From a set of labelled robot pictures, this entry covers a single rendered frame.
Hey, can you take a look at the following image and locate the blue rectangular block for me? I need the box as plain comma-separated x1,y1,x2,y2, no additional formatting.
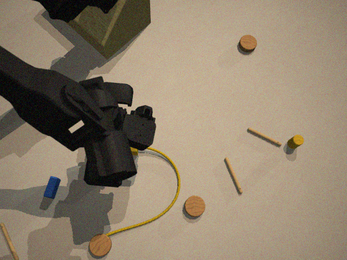
44,176,61,199

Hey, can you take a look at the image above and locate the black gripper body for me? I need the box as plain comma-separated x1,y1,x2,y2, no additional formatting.
84,82,133,187

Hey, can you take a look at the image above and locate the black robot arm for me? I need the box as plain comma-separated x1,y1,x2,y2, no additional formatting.
0,0,156,185

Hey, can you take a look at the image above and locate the short yellow cylinder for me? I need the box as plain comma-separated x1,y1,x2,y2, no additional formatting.
287,135,304,149

